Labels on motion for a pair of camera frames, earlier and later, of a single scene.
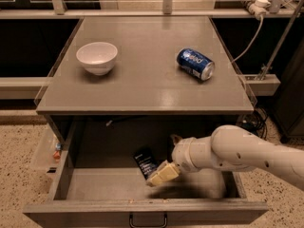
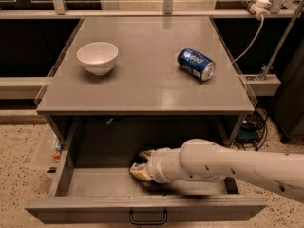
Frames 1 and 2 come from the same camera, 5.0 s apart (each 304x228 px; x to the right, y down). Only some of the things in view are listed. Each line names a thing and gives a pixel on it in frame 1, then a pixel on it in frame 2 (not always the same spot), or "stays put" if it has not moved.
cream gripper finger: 166,172 to 140,172
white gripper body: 181,155 to 157,165
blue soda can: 195,64 stays put
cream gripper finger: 176,139 to 147,153
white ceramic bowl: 97,57 stays put
